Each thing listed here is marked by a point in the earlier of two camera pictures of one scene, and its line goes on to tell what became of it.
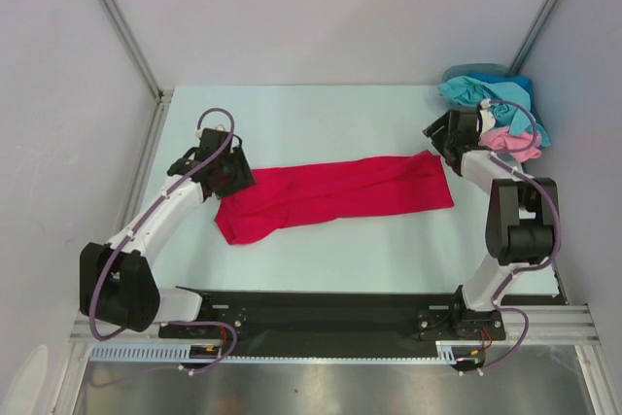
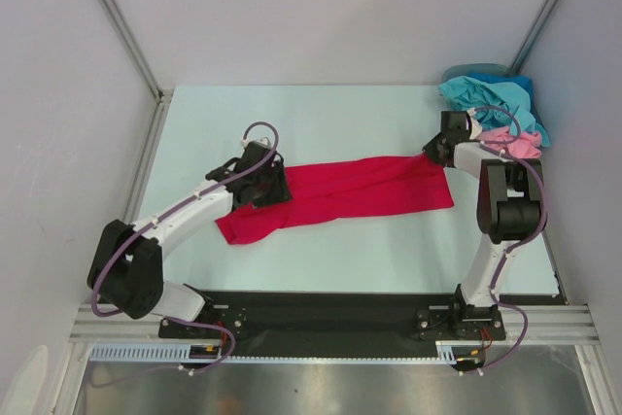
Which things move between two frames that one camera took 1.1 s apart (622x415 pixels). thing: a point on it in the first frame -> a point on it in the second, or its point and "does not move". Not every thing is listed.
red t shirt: [291, 195] does not move
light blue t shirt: [508, 102] does not move
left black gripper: [244, 175] -> [281, 192]
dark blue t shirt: [496, 77] does not move
